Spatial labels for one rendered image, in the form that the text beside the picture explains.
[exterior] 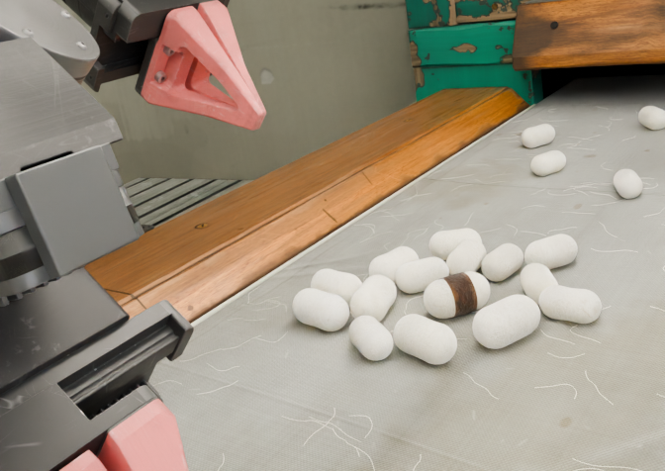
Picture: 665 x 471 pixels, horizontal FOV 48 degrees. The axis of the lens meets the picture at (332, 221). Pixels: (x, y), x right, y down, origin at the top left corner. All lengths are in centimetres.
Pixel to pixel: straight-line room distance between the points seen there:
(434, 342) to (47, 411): 20
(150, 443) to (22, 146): 9
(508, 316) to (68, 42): 24
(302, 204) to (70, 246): 42
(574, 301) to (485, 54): 57
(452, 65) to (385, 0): 96
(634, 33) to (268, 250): 46
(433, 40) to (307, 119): 116
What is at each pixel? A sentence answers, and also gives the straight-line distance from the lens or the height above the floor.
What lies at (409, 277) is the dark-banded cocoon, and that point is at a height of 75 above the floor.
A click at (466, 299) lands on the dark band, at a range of 41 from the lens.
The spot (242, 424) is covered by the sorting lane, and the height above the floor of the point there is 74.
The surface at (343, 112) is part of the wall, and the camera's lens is 201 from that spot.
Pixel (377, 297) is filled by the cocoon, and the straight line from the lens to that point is 41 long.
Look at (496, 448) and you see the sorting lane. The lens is 32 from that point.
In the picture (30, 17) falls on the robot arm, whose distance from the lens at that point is 24.
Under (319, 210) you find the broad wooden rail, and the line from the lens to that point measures 58.
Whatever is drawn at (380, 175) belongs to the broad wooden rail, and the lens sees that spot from 65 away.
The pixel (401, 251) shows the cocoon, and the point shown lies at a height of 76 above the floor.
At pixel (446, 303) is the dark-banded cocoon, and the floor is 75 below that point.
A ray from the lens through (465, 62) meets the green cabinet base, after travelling 94.
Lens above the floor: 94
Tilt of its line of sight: 19 degrees down
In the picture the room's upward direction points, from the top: 9 degrees counter-clockwise
